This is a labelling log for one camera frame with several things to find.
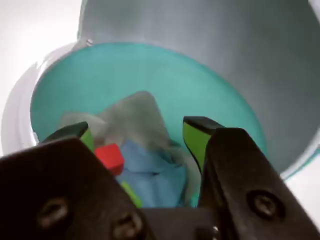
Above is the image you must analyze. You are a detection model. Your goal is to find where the crumpled blue grey cloth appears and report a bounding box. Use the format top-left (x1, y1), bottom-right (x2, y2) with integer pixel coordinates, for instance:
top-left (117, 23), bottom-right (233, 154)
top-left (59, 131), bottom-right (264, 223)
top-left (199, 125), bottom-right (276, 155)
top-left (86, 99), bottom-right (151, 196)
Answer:
top-left (58, 91), bottom-right (185, 166)

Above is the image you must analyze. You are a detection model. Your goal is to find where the teal whale-shaped bin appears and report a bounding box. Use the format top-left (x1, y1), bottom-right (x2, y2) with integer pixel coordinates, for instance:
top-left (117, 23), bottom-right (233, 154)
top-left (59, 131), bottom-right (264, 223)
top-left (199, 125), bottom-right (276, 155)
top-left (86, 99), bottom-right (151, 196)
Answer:
top-left (0, 0), bottom-right (320, 210)

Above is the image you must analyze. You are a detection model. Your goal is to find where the crumpled light blue paper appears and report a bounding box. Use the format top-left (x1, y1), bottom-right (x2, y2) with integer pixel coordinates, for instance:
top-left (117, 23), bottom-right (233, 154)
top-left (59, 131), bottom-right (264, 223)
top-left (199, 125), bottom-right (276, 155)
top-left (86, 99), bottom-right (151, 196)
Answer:
top-left (116, 138), bottom-right (189, 208)

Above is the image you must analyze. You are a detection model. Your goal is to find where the red cube block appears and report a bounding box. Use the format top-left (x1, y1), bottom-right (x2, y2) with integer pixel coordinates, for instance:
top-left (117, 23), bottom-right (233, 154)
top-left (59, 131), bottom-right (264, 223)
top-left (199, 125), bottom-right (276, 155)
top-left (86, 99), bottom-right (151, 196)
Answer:
top-left (94, 143), bottom-right (125, 177)

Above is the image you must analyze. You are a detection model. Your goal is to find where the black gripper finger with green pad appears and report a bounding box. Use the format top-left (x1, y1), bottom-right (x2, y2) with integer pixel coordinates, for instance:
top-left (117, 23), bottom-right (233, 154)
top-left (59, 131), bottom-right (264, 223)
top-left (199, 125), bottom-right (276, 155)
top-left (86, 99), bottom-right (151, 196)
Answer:
top-left (0, 121), bottom-right (151, 240)
top-left (183, 115), bottom-right (320, 240)

